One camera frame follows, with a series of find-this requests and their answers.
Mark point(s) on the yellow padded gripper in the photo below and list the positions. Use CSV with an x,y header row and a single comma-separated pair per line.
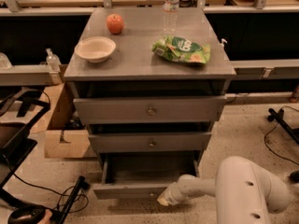
x,y
172,193

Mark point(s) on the grey bottom drawer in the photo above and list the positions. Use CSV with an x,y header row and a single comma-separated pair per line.
x,y
143,175

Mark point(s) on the grey drawer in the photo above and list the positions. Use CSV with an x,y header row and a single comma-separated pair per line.
x,y
146,142
149,109
143,175

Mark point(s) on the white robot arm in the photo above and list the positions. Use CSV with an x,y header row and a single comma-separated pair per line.
x,y
245,192

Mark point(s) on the grey middle drawer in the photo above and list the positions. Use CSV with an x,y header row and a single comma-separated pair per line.
x,y
146,142

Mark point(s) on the grey top drawer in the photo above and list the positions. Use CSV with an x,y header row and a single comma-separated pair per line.
x,y
149,109

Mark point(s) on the grey wooden drawer cabinet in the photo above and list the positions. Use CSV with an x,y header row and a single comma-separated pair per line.
x,y
134,70

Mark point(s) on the cardboard box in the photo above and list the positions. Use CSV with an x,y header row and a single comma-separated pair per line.
x,y
58,141

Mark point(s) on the black round object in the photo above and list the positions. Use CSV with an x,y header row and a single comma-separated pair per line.
x,y
34,214

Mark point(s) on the black stand base right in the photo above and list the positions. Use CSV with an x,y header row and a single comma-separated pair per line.
x,y
278,117

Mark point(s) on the green chip bag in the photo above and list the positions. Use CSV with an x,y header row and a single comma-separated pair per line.
x,y
181,50

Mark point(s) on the beige paper bowl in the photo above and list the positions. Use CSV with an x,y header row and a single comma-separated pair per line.
x,y
95,49

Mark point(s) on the small white pump bottle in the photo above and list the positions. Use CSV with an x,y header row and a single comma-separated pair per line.
x,y
224,42

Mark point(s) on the black metal stand left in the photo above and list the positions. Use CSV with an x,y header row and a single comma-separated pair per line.
x,y
15,146

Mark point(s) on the hand sanitizer pump bottle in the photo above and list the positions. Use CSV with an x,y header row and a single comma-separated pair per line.
x,y
54,63

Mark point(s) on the red apple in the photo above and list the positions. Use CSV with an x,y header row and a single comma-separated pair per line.
x,y
115,23

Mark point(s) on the clear plastic water bottle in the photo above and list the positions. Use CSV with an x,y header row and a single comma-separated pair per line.
x,y
170,16

